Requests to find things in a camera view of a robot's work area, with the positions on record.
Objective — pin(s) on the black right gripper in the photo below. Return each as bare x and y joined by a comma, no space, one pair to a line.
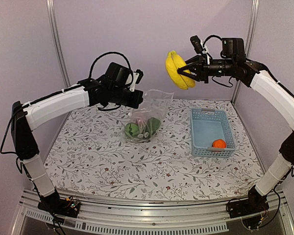
201,69

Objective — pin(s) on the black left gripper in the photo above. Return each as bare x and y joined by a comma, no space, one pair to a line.
136,101

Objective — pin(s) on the yellow banana toy bunch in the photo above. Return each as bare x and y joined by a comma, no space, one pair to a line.
173,63

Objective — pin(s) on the clear zip top bag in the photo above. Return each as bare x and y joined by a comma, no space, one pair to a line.
155,104

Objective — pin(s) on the green watermelon toy ball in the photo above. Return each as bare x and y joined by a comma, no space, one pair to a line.
131,130

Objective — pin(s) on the dark green pepper toy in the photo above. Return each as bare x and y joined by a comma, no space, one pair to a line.
153,125

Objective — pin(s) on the orange toy fruit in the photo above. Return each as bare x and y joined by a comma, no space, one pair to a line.
220,143

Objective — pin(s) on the green orange carrot toy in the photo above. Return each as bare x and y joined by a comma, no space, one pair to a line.
144,136

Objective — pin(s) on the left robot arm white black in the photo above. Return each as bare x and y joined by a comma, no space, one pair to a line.
116,86

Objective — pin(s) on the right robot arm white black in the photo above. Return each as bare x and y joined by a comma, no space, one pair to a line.
254,75

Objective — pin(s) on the light blue plastic basket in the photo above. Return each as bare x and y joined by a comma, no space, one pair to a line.
208,125

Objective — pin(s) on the floral patterned table mat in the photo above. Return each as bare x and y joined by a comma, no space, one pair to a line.
91,156

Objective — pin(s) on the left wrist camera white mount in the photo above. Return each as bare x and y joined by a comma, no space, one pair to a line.
137,76

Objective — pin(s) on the right aluminium frame post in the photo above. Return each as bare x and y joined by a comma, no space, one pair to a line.
249,40

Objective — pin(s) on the aluminium frame post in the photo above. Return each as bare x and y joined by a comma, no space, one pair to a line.
56,40
249,40

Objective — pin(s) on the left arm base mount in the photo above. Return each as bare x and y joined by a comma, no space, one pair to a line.
56,205

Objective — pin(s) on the left aluminium frame post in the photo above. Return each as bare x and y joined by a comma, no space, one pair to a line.
56,40

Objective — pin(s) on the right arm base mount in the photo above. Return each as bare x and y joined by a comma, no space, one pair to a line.
250,208

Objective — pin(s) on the front aluminium rail frame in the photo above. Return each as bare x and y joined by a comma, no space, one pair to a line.
100,215

